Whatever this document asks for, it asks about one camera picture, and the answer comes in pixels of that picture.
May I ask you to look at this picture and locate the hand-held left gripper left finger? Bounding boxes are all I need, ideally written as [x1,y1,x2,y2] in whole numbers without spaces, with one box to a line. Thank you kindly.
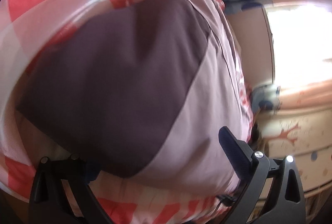
[28,154,111,224]

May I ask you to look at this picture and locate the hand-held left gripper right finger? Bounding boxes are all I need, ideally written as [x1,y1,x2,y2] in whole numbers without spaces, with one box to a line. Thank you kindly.
[218,126,304,224]

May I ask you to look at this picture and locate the lilac and brown garment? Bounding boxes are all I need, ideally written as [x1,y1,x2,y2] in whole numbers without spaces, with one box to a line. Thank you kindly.
[16,0,256,200]

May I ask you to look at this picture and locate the blue grey bag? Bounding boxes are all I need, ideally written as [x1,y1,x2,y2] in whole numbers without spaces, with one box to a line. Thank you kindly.
[250,85,282,113]

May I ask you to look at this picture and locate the beige headboard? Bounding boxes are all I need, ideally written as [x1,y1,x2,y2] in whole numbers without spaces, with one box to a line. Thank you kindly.
[226,5,275,91]

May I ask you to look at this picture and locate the window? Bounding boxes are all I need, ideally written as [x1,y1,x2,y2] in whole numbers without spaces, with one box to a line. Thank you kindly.
[265,2,332,84]

